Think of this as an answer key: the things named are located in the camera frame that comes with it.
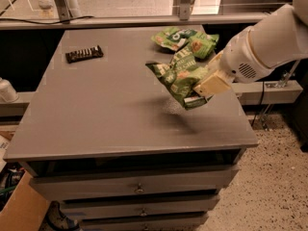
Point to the metal table leg bracket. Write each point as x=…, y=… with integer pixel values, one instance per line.
x=282, y=81

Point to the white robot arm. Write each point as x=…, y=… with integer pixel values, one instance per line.
x=258, y=50

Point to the grey drawer cabinet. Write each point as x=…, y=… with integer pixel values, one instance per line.
x=111, y=114

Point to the green jalapeno chip bag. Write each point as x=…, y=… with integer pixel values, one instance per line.
x=180, y=76

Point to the bottom grey drawer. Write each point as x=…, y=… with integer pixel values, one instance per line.
x=152, y=223

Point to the grey metal rail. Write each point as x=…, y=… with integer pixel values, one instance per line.
x=87, y=21

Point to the grey lower beam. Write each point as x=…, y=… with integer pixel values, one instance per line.
x=250, y=94

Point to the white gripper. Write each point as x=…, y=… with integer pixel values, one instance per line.
x=240, y=59

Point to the green rice chip bag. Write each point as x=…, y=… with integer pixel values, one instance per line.
x=174, y=39

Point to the cardboard box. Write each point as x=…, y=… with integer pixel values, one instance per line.
x=25, y=209

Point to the grey drawer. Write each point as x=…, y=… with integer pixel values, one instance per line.
x=152, y=223
x=141, y=207
x=169, y=180

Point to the top grey drawer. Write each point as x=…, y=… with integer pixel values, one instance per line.
x=169, y=180

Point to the dark chocolate candy bar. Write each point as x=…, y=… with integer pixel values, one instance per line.
x=84, y=54

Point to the middle grey drawer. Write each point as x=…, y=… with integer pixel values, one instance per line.
x=141, y=207

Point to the white cylindrical object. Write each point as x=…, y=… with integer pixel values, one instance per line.
x=7, y=92

